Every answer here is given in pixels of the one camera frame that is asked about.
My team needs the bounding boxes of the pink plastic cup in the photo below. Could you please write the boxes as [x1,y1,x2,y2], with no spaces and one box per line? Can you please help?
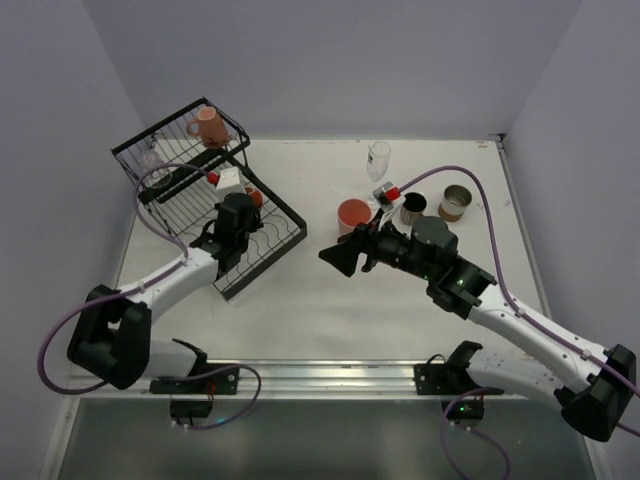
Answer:
[337,199,371,236]

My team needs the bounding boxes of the orange ceramic cup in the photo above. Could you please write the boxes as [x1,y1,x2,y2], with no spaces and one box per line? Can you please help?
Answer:
[245,187,263,209]

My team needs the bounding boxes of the white and brown tumbler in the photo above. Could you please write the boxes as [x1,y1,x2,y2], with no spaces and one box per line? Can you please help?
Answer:
[438,185,472,222]

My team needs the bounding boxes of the clear champagne flute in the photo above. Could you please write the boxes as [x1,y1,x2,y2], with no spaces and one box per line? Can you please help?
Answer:
[366,141,391,191]

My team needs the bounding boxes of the pink ceramic mug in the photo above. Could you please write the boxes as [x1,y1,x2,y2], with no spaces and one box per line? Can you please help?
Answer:
[186,106,230,149]

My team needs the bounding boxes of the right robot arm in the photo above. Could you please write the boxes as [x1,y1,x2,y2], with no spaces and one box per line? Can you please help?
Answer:
[319,216,638,442]

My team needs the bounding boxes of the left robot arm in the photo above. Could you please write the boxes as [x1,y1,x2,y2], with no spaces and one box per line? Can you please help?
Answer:
[67,193,262,390]

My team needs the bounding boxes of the clear glass on upper rack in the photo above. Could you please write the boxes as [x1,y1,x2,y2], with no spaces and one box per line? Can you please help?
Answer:
[139,149,172,189]

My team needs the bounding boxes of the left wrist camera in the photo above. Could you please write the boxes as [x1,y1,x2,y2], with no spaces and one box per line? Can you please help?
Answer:
[215,167,245,201]

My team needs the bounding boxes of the black wire dish rack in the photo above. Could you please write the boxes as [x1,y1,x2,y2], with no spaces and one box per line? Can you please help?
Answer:
[111,97,307,300]

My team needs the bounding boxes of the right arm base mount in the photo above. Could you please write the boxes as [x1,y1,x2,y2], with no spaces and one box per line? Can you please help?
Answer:
[413,341,485,427]

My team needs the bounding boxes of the aluminium mounting rail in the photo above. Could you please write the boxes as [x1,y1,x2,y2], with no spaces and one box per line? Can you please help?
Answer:
[92,348,595,405]

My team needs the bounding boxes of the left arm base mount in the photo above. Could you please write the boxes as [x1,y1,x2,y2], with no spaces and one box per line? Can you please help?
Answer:
[149,339,263,431]

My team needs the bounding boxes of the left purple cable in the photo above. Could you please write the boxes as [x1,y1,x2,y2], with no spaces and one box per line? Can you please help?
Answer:
[38,163,221,396]

